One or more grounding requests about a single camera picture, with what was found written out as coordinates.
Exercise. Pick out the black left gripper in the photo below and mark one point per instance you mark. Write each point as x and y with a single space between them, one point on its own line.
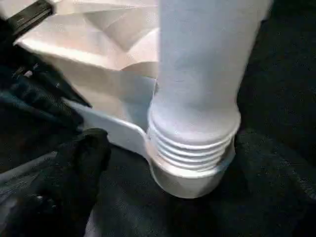
27 17

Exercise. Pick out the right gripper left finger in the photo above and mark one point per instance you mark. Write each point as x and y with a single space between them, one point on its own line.
74 177

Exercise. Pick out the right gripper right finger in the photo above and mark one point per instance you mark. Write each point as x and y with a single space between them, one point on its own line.
276 185

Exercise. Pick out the white plastic table top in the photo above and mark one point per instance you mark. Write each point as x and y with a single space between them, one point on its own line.
98 61

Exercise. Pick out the white plastic table leg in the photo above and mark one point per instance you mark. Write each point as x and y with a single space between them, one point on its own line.
205 61

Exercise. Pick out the black mat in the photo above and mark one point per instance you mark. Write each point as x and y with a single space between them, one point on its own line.
284 86

